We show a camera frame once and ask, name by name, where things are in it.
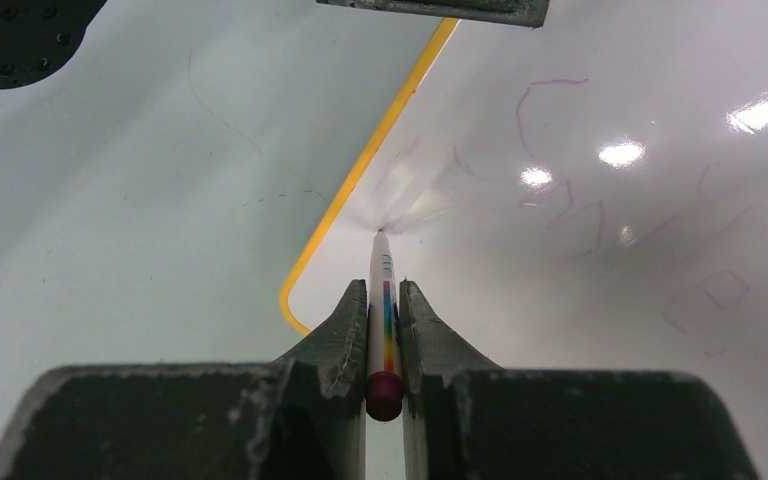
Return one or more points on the yellow framed whiteboard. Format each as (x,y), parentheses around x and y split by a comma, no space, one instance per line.
(590,193)

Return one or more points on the white marker pen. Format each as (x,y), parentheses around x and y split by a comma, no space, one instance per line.
(384,386)

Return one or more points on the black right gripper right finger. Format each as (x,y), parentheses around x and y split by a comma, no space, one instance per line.
(469,418)

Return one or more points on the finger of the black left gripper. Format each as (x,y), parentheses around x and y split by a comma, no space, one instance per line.
(524,13)

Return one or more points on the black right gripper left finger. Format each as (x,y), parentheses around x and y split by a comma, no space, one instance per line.
(296,417)

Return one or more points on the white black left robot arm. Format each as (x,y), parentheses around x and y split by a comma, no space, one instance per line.
(37,38)

